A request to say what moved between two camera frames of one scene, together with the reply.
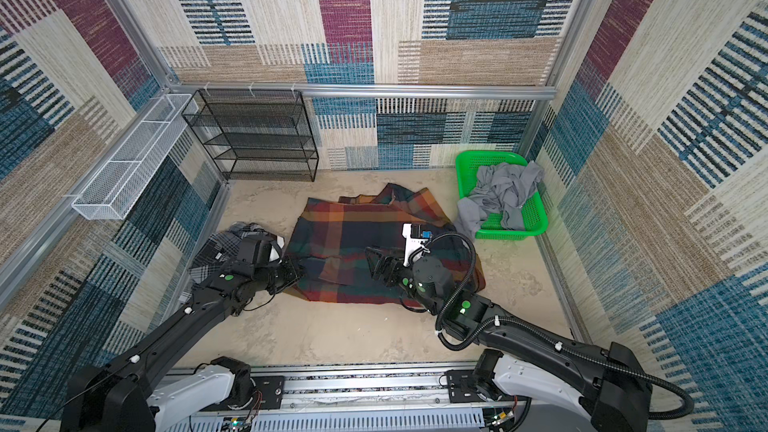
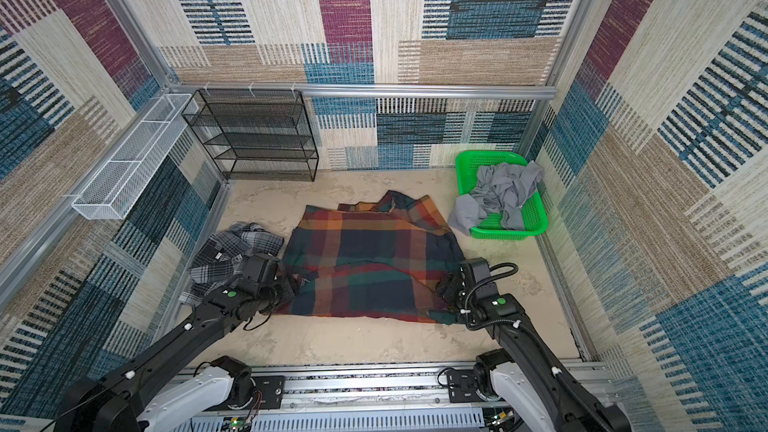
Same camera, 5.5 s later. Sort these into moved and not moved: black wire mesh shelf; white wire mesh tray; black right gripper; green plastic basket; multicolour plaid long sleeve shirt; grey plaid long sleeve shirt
Moved: black right gripper; multicolour plaid long sleeve shirt
Not moved: grey plaid long sleeve shirt; black wire mesh shelf; white wire mesh tray; green plastic basket
